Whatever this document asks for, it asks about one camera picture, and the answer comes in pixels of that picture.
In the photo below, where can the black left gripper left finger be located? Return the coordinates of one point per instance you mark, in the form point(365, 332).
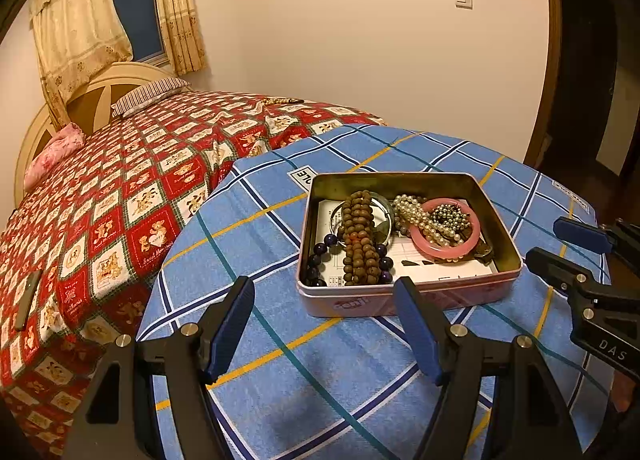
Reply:
point(117, 417)

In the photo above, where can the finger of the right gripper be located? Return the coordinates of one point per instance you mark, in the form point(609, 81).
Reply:
point(563, 275)
point(597, 239)

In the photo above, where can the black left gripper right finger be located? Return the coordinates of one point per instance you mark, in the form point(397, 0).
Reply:
point(528, 419)

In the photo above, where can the pink bangle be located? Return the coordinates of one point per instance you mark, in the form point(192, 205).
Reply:
point(444, 253)

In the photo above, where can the long brown bead mala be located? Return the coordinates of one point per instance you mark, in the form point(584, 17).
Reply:
point(361, 265)

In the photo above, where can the pink metal tin box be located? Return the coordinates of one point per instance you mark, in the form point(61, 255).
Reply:
point(377, 300)

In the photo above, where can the dark remote on bed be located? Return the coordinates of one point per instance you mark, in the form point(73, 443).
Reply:
point(26, 299)

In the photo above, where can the white printed paper card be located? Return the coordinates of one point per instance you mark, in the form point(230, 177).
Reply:
point(407, 259)

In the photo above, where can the red patterned bedspread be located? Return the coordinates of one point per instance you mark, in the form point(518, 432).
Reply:
point(100, 225)

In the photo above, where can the blue plaid folded blanket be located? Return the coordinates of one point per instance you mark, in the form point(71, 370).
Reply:
point(304, 387)

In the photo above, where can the pink cloth bundle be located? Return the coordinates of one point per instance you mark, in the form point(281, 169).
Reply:
point(64, 143)

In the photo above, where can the cream wooden headboard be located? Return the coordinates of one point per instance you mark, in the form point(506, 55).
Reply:
point(89, 107)

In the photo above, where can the gold beaded item on bed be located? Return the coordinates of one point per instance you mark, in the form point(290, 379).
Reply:
point(282, 101)

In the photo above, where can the checkered pillow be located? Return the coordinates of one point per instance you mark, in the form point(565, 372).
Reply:
point(150, 93)

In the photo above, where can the left beige curtain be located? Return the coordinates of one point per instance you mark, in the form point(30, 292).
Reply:
point(75, 40)

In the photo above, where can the beige curtain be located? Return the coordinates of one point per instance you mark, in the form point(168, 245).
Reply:
point(75, 40)
point(181, 35)

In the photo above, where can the right beige curtain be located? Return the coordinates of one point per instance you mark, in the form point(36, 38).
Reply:
point(181, 35)

